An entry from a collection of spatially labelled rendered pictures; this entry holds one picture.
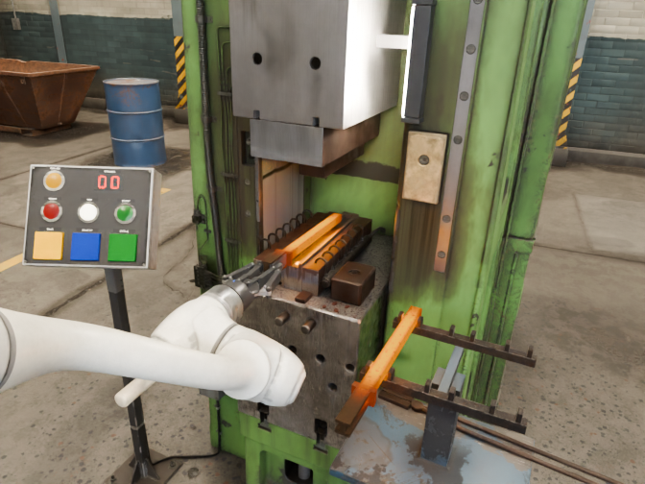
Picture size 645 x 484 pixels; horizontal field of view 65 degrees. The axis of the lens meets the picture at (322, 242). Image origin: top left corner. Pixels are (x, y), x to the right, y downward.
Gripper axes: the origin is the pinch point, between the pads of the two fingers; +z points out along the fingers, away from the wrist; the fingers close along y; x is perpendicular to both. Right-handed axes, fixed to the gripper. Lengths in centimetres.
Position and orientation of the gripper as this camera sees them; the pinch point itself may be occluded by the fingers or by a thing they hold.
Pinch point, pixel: (274, 263)
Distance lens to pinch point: 125.5
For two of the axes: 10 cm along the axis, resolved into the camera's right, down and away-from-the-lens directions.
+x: 0.3, -9.1, -4.2
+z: 4.2, -3.7, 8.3
